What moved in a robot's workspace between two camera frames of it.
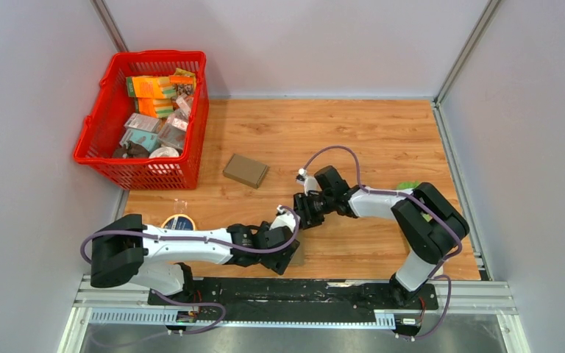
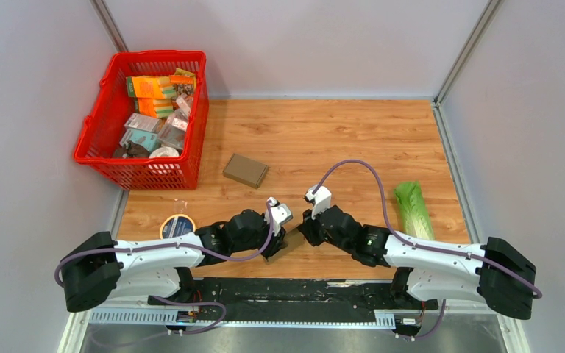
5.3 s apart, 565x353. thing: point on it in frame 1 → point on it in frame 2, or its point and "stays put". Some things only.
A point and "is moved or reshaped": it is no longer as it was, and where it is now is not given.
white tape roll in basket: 163,152 stays put
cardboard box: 246,170 stays put
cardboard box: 299,256 is moved or reshaped
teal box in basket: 150,140 stays put
